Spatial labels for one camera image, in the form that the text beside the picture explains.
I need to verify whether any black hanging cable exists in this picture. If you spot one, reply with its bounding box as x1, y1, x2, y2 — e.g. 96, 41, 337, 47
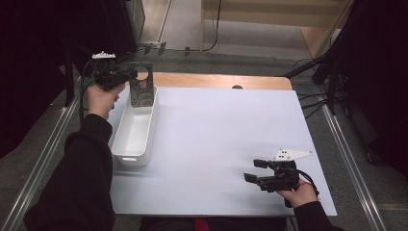
203, 0, 223, 52

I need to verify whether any person's right hand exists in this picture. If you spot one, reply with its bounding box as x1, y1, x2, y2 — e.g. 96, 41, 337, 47
275, 178, 319, 209

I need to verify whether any white plastic storage box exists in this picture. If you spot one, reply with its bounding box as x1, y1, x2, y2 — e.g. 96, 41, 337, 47
110, 86, 160, 167

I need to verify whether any person's left hand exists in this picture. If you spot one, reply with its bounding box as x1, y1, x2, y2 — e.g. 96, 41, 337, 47
86, 82, 127, 120

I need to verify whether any person's dark clothed torso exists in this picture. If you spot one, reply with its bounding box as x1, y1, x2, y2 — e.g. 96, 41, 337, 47
139, 216, 288, 231

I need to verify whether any light wooden shelf unit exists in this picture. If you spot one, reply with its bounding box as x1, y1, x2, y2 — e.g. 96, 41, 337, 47
200, 0, 355, 60

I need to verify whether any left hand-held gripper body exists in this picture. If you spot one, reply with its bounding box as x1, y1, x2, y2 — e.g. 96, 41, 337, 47
85, 51, 129, 91

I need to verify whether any metal floor rail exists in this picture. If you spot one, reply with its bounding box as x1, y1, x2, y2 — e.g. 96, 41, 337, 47
320, 104, 389, 231
0, 95, 81, 231

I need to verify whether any dark curtain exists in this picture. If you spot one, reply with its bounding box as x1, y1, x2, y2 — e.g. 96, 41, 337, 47
0, 0, 107, 158
336, 0, 408, 177

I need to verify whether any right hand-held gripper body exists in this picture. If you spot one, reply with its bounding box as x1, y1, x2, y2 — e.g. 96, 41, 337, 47
256, 148, 314, 193

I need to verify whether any right hand-held gripper black cable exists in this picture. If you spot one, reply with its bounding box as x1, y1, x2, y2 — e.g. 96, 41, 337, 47
297, 168, 320, 197

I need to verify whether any white table board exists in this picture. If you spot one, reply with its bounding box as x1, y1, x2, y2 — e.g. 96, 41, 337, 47
107, 85, 339, 218

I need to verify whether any black metal stand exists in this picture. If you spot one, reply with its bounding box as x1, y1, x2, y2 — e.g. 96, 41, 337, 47
62, 47, 78, 108

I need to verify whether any left hand-held gripper black cable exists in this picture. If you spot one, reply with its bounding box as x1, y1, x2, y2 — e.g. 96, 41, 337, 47
79, 60, 95, 121

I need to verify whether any hand-held gripper black cable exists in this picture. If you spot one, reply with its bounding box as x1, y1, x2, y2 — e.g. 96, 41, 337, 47
79, 60, 95, 121
297, 168, 320, 197

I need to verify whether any black tripod stand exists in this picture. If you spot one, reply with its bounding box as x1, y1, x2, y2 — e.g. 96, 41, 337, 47
283, 32, 343, 116

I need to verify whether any patterned dark phone case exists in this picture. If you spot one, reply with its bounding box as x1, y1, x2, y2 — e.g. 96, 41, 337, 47
128, 61, 156, 109

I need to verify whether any black cable bundle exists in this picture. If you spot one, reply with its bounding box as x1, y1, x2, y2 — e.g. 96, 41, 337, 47
296, 90, 330, 120

